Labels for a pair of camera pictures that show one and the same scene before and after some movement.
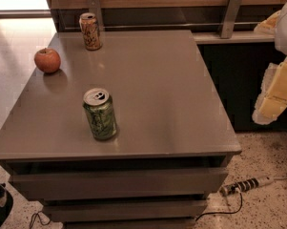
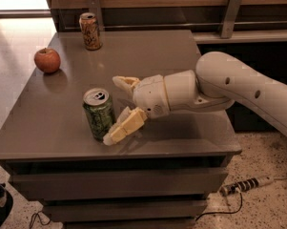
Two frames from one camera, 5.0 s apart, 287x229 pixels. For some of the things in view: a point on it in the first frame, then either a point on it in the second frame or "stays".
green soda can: x=99 y=105 stays
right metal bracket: x=232 y=12 stays
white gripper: x=286 y=32 to x=149 y=94
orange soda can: x=89 y=25 stays
